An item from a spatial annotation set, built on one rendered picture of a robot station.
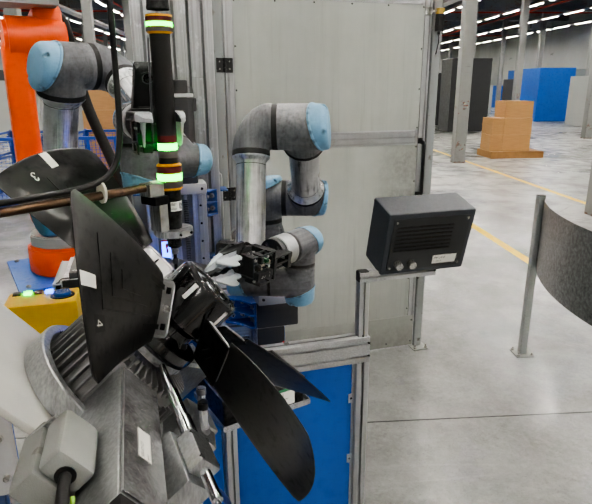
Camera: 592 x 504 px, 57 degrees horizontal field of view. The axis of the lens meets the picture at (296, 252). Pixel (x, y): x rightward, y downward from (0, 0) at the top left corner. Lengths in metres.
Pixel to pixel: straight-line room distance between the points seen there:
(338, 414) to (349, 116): 1.74
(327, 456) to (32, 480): 1.20
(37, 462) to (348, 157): 2.51
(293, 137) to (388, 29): 1.77
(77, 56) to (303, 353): 0.96
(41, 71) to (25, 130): 3.57
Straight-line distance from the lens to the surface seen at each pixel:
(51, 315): 1.41
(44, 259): 4.99
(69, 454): 0.70
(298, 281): 1.34
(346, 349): 1.60
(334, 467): 1.82
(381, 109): 3.06
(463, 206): 1.58
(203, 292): 0.90
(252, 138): 1.38
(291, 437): 0.80
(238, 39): 2.83
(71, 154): 1.05
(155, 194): 0.96
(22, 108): 5.03
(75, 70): 1.50
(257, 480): 1.76
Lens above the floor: 1.55
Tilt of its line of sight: 17 degrees down
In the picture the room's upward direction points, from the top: straight up
